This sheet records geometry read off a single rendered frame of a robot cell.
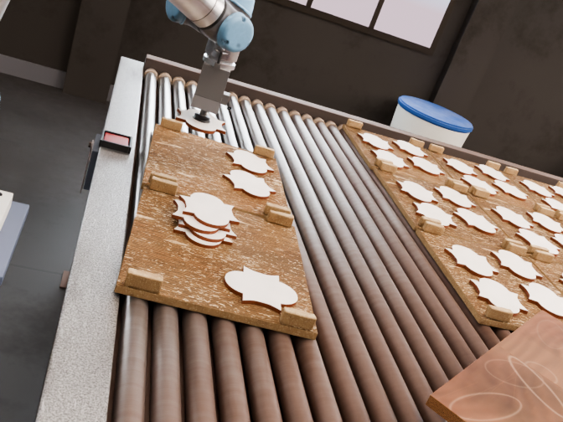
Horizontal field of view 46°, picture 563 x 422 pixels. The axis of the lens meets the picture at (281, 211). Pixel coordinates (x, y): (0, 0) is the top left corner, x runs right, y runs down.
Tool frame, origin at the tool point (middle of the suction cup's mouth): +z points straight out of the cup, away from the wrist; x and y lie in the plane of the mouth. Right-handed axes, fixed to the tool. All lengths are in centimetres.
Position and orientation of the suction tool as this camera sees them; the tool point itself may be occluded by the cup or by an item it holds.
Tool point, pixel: (199, 124)
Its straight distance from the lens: 158.1
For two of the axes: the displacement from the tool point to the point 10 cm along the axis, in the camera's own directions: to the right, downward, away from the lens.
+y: 0.0, -4.1, 9.1
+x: -9.4, -3.0, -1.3
